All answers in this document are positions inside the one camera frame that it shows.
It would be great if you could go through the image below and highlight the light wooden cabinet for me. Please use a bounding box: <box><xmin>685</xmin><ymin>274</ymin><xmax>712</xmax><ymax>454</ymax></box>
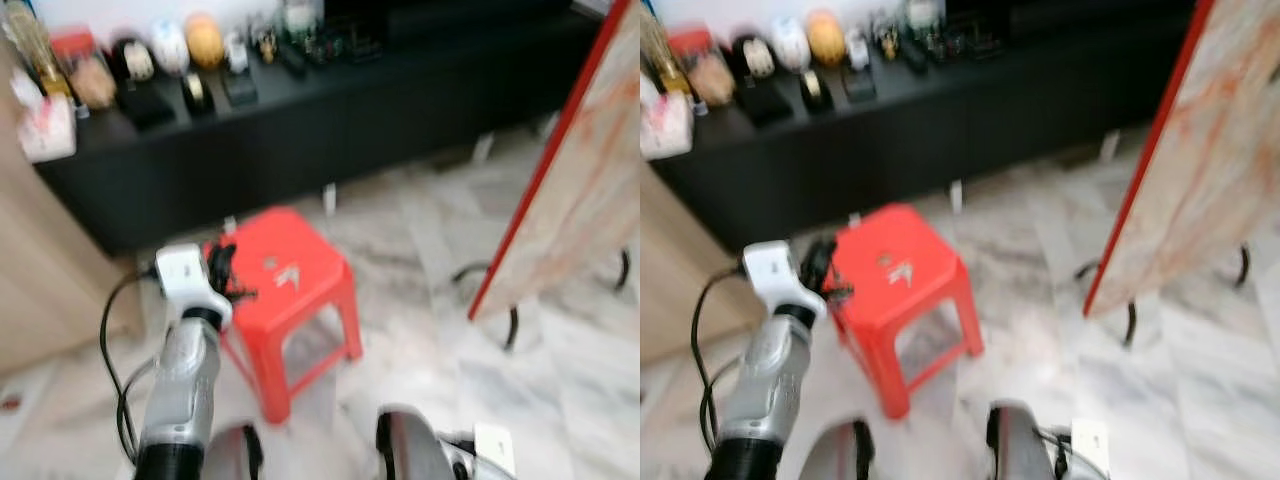
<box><xmin>0</xmin><ymin>40</ymin><xmax>146</xmax><ymax>376</ymax></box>
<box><xmin>640</xmin><ymin>160</ymin><xmax>746</xmax><ymax>363</ymax></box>

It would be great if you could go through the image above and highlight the flat black device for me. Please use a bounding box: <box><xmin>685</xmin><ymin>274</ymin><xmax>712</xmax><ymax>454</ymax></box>
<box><xmin>345</xmin><ymin>28</ymin><xmax>386</xmax><ymax>63</ymax></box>
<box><xmin>965</xmin><ymin>25</ymin><xmax>1006</xmax><ymax>59</ymax></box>

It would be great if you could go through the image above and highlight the black mouse plush toy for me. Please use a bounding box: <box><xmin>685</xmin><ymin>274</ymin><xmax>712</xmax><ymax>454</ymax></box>
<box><xmin>730</xmin><ymin>33</ymin><xmax>776</xmax><ymax>81</ymax></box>
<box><xmin>110</xmin><ymin>35</ymin><xmax>156</xmax><ymax>86</ymax></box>

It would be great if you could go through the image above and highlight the red plastic stool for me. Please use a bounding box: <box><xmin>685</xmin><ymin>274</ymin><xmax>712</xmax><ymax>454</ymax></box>
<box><xmin>828</xmin><ymin>203</ymin><xmax>986</xmax><ymax>421</ymax></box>
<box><xmin>203</xmin><ymin>206</ymin><xmax>363</xmax><ymax>425</ymax></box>

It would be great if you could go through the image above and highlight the small black square device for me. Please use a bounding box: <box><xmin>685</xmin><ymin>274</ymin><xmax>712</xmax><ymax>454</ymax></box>
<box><xmin>842</xmin><ymin>65</ymin><xmax>879</xmax><ymax>101</ymax></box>
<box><xmin>222</xmin><ymin>68</ymin><xmax>259</xmax><ymax>106</ymax></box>

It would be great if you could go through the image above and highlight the black wallet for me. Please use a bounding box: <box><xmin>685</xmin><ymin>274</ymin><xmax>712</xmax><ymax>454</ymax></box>
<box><xmin>115</xmin><ymin>85</ymin><xmax>178</xmax><ymax>131</ymax></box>
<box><xmin>735</xmin><ymin>82</ymin><xmax>798</xmax><ymax>128</ymax></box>

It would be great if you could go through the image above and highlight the black television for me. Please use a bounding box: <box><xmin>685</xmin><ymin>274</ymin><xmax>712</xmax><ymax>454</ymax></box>
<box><xmin>325</xmin><ymin>0</ymin><xmax>601</xmax><ymax>41</ymax></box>
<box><xmin>945</xmin><ymin>0</ymin><xmax>1201</xmax><ymax>36</ymax></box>

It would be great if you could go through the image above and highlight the black TV cabinet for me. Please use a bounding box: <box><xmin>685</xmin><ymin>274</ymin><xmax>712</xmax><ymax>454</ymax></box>
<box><xmin>33</xmin><ymin>5</ymin><xmax>616</xmax><ymax>256</ymax></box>
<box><xmin>650</xmin><ymin>5</ymin><xmax>1196</xmax><ymax>251</ymax></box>

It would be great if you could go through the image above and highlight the clear jar with red lid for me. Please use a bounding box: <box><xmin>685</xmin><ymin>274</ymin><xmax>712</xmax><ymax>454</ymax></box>
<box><xmin>50</xmin><ymin>28</ymin><xmax>118</xmax><ymax>111</ymax></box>
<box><xmin>668</xmin><ymin>25</ymin><xmax>736</xmax><ymax>106</ymax></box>

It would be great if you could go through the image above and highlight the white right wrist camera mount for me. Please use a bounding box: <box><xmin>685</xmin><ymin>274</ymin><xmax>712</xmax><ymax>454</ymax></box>
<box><xmin>473</xmin><ymin>423</ymin><xmax>517</xmax><ymax>477</ymax></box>
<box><xmin>1071</xmin><ymin>420</ymin><xmax>1112</xmax><ymax>475</ymax></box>

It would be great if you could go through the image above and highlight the marble top folding table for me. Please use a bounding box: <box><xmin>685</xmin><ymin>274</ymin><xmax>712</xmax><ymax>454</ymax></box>
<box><xmin>452</xmin><ymin>0</ymin><xmax>641</xmax><ymax>353</ymax></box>
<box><xmin>1075</xmin><ymin>0</ymin><xmax>1280</xmax><ymax>349</ymax></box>

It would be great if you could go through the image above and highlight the pink white tissue pack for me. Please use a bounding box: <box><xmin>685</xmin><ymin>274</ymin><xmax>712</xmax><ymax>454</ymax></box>
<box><xmin>10</xmin><ymin>70</ymin><xmax>78</xmax><ymax>164</ymax></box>
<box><xmin>640</xmin><ymin>75</ymin><xmax>696</xmax><ymax>161</ymax></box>

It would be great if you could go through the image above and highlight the gold trophy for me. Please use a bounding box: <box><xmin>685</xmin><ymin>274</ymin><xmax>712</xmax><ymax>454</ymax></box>
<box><xmin>640</xmin><ymin>5</ymin><xmax>691</xmax><ymax>96</ymax></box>
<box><xmin>8</xmin><ymin>0</ymin><xmax>71</xmax><ymax>101</ymax></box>

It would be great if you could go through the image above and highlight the silver black robot left leg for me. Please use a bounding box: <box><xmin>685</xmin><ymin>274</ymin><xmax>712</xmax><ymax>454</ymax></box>
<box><xmin>205</xmin><ymin>425</ymin><xmax>264</xmax><ymax>480</ymax></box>
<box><xmin>798</xmin><ymin>417</ymin><xmax>876</xmax><ymax>480</ymax></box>

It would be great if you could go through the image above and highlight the black tape dispenser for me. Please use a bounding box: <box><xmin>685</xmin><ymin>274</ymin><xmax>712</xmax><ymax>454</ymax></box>
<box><xmin>800</xmin><ymin>68</ymin><xmax>834</xmax><ymax>114</ymax></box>
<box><xmin>182</xmin><ymin>72</ymin><xmax>216</xmax><ymax>118</ymax></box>

